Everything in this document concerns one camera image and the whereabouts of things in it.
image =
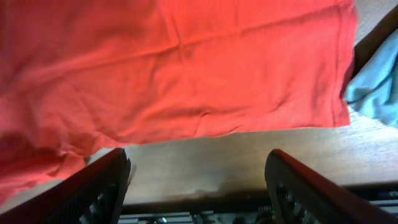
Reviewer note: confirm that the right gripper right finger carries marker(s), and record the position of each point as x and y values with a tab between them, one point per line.
301	195

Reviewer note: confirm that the orange t-shirt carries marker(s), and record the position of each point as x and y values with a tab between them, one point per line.
78	76

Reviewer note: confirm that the light blue crumpled garment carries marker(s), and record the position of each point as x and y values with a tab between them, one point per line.
373	91

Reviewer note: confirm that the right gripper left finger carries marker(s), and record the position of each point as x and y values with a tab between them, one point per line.
95	194

